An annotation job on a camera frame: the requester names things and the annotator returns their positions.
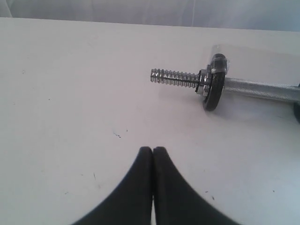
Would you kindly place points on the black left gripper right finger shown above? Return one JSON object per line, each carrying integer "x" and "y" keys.
{"x": 175, "y": 201}

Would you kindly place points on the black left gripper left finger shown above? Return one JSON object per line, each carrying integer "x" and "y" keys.
{"x": 130, "y": 203}

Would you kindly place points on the chrome dumbbell bar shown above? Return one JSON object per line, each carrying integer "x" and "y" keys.
{"x": 276, "y": 92}

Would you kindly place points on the black weight plate end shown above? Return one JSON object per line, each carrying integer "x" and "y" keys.
{"x": 214, "y": 81}
{"x": 296, "y": 111}

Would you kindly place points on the chrome collar nut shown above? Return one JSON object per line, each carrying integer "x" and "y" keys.
{"x": 203, "y": 86}

